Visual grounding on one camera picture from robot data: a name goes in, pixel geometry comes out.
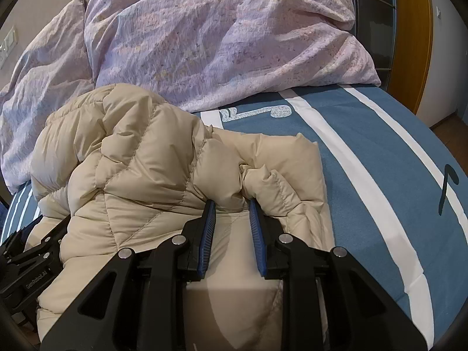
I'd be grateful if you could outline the blue white striped bed sheet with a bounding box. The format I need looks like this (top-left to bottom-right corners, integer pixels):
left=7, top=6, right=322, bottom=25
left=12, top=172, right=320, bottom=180
left=0, top=82, right=468, bottom=348

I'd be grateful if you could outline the right lilac floral pillow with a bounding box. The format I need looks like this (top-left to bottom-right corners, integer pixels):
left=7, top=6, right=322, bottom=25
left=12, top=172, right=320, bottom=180
left=84, top=0, right=383, bottom=114

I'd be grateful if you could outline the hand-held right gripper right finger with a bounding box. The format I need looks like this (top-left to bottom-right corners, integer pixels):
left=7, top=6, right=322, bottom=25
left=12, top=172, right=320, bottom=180
left=249, top=198, right=428, bottom=351

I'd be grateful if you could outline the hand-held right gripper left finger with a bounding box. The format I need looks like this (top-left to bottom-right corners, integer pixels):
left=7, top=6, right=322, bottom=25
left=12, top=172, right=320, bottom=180
left=38, top=199, right=217, bottom=351

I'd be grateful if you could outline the orange wooden door frame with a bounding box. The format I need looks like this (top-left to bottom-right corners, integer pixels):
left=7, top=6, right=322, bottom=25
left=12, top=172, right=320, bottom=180
left=388, top=0, right=434, bottom=116

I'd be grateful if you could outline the white wall switch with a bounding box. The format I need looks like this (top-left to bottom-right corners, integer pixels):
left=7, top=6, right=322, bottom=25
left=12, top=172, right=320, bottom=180
left=0, top=25, right=18, bottom=70

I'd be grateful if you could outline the white door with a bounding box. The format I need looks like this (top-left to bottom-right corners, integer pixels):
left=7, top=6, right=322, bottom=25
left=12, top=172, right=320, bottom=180
left=417, top=0, right=466, bottom=128

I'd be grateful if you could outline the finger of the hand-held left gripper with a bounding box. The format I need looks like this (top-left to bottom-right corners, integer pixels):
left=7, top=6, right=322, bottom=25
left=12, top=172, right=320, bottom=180
left=0, top=235, right=62, bottom=267

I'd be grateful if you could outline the dark grid panel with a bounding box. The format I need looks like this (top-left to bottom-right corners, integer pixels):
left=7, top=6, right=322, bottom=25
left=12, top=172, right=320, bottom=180
left=347, top=0, right=397, bottom=88

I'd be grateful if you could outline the pink floral pillow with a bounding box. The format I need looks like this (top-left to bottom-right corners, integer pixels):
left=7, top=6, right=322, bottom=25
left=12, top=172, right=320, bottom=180
left=0, top=0, right=97, bottom=194

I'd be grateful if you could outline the beige puffer jacket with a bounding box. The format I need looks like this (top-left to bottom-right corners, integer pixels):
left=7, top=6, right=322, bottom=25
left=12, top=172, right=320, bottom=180
left=29, top=83, right=336, bottom=351

